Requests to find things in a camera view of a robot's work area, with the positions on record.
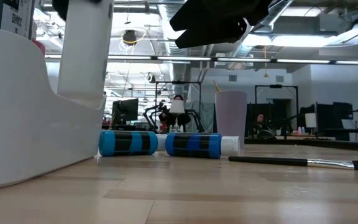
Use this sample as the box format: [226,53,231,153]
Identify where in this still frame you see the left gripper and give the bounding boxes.
[52,0,71,21]

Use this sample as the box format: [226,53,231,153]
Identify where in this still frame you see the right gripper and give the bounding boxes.
[169,0,275,49]

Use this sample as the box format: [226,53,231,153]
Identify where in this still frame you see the red paint bottle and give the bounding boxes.
[31,39,47,57]

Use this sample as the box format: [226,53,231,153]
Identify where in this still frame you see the white paint bottle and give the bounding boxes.
[57,0,115,110]

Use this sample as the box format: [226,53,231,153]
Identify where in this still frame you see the lavender plastic cup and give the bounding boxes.
[214,90,249,149]

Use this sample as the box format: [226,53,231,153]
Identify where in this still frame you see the white plastic tray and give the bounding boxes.
[0,24,107,191]

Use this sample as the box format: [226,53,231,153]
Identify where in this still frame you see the small light blue paint bottle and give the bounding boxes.
[98,129,168,157]

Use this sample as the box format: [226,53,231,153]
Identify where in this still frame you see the black brush white-tipped bristles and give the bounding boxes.
[227,155,358,172]

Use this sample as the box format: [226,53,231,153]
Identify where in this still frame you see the black ceiling-hung device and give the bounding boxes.
[119,27,149,46]

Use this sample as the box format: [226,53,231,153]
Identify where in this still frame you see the long ceiling light strip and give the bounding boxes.
[45,54,358,66]

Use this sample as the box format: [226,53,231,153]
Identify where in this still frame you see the white lampshade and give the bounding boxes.
[168,100,186,114]

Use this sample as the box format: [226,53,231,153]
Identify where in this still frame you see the person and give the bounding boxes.
[253,113,276,139]
[158,95,195,133]

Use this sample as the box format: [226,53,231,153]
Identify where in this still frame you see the black partition panel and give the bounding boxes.
[247,102,291,138]

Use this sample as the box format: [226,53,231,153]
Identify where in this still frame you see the ceiling light panel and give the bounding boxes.
[244,21,358,48]

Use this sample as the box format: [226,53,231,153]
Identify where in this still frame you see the black background monitor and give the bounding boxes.
[333,101,354,121]
[111,98,139,125]

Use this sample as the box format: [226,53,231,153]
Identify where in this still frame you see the blue glue stick near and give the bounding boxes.
[165,132,241,160]

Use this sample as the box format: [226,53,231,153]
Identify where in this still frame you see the white table lamp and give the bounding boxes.
[305,113,317,128]

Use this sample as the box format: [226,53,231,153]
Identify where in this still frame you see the silver ventilation duct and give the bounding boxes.
[157,0,195,97]

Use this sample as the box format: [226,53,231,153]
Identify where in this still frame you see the black background rig frame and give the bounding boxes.
[254,84,299,138]
[154,80,202,134]

